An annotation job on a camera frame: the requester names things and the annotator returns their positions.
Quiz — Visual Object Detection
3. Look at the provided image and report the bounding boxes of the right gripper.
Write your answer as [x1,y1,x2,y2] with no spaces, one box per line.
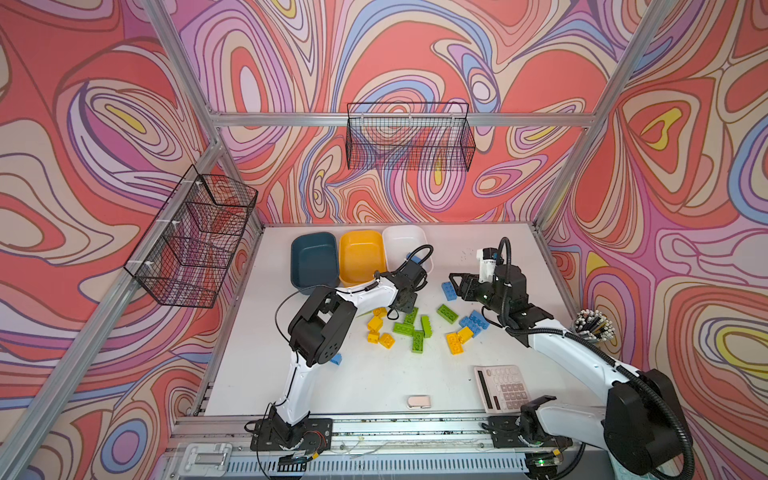
[448,272,508,315]

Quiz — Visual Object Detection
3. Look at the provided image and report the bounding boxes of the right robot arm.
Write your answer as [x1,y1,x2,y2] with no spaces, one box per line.
[449,243,696,479]

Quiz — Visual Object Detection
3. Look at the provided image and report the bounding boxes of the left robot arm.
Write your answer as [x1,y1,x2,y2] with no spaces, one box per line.
[273,260,427,427]

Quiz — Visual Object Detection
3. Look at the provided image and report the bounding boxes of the green lego brick centre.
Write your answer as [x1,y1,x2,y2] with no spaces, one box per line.
[403,307,419,325]

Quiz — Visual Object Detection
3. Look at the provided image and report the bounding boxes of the white plastic bin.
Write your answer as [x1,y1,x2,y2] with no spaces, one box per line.
[381,225,428,271]

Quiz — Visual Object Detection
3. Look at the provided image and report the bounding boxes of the green lego brick upright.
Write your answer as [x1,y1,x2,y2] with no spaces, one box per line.
[420,315,432,338]

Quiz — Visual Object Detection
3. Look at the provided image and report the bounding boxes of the green lego brick right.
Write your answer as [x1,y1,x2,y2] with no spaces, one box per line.
[436,304,459,324]

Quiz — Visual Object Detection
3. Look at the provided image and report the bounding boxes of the green lego brick low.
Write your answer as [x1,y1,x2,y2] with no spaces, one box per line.
[393,323,415,336]

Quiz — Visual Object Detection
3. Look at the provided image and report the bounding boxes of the yellow plastic bin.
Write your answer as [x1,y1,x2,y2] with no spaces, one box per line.
[339,230,387,286]

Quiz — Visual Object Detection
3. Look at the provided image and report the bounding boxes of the yellow lego brick mid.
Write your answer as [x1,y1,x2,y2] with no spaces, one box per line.
[367,316,383,333]

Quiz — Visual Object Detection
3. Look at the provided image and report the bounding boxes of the yellow lego brick right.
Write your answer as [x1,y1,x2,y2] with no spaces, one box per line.
[456,327,474,344]

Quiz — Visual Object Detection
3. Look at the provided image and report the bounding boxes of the green lego brick bottom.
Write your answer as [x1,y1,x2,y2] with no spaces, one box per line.
[411,330,425,354]

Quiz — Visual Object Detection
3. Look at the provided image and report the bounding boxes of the yellow lego brick lower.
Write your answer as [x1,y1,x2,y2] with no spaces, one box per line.
[378,333,395,349]

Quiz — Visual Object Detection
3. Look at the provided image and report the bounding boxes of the yellow lego brick long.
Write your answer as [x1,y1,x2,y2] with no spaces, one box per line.
[445,332,464,355]

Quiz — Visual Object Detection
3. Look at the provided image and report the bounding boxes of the dark teal plastic bin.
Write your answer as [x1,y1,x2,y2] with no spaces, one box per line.
[290,231,340,295]

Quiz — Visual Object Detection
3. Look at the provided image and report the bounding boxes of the cup of pencils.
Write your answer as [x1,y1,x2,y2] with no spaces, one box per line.
[572,309,615,343]

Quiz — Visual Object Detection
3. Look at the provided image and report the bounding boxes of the pink calculator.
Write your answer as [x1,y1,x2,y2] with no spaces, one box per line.
[474,365,532,415]

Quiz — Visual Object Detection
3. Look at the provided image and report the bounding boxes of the pink eraser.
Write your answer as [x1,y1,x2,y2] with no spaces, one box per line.
[407,395,432,409]

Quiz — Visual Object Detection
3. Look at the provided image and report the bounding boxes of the back wire basket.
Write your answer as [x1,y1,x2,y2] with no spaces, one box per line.
[345,100,476,172]

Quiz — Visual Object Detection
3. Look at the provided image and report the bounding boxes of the wire basket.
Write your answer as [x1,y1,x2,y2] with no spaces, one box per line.
[123,166,258,309]
[345,100,476,172]

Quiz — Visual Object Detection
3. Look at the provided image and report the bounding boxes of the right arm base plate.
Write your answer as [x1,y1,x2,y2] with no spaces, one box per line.
[480,415,574,450]

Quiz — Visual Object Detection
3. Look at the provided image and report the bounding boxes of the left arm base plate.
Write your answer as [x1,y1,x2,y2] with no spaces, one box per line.
[250,417,333,453]

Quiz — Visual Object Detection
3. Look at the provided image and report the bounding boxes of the left wire basket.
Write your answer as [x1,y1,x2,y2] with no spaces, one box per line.
[123,166,258,309]

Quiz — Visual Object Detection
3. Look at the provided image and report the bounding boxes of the white plastic handle bracket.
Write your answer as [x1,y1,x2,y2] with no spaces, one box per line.
[177,443,233,478]

